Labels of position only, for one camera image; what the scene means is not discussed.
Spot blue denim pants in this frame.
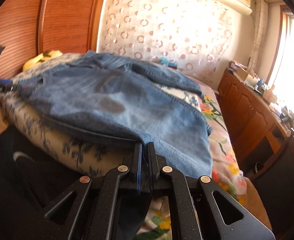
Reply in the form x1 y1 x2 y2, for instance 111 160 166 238
19 51 212 178

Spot colourful floral bed sheet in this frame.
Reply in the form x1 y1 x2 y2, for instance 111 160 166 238
133 83 247 239

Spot yellow plush toy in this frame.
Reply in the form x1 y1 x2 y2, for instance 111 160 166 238
22 50 63 71

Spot blue floral white quilt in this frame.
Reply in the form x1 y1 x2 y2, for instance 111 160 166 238
0 52 203 178

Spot wooden sideboard cabinet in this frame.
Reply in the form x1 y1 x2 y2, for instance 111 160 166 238
217 70 286 173

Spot wooden wardrobe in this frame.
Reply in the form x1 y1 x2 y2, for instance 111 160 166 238
0 0 103 79

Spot teal item on box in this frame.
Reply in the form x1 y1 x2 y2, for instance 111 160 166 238
158 56 178 69

